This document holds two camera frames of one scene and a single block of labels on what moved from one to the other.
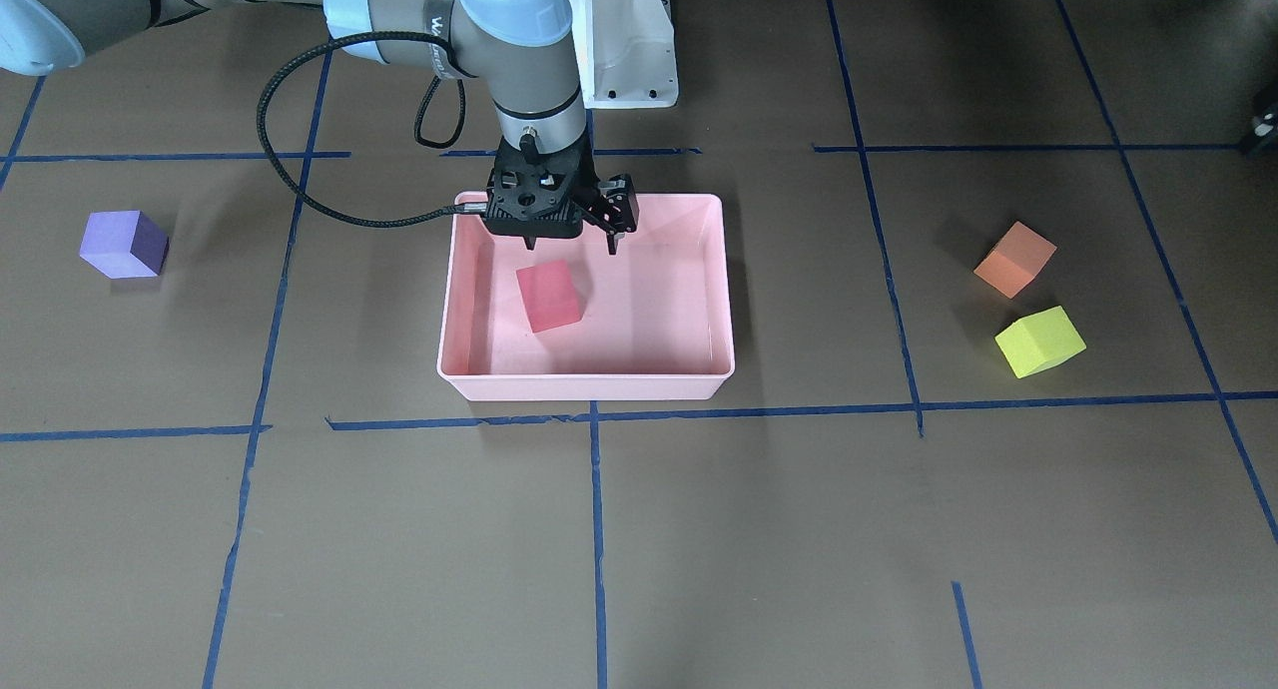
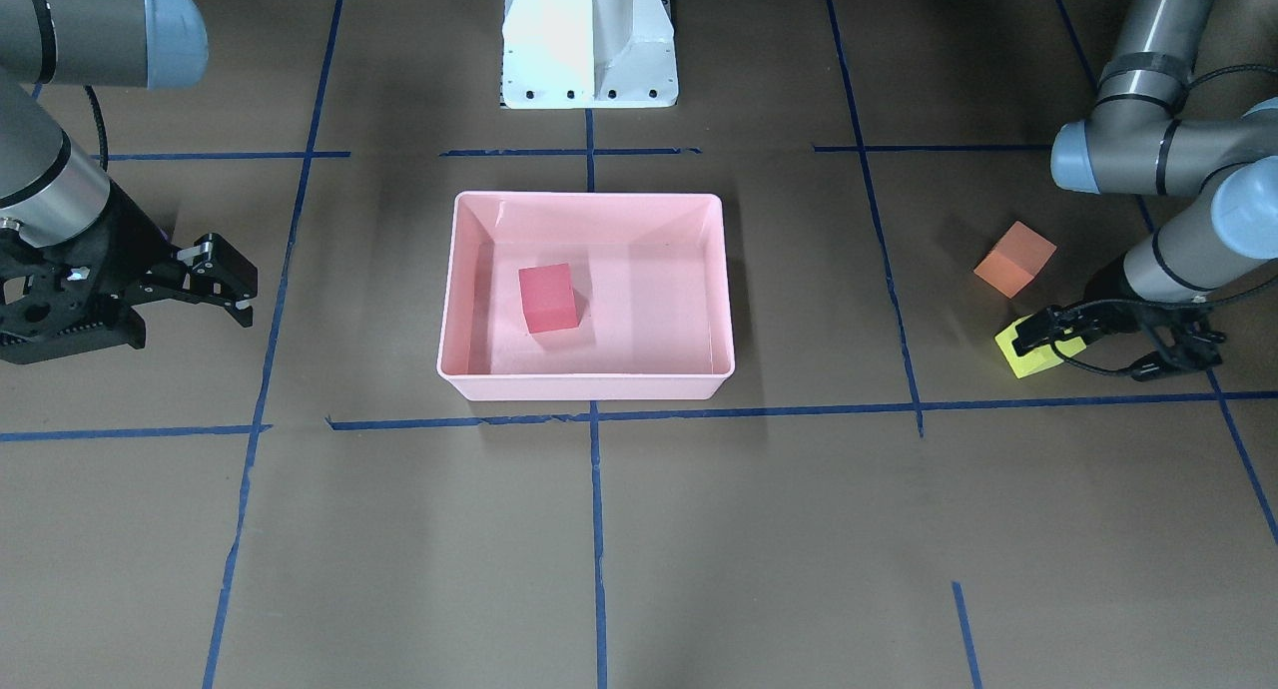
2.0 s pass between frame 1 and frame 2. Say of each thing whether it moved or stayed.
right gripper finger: moved
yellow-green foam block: stayed
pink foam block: stayed
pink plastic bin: stayed
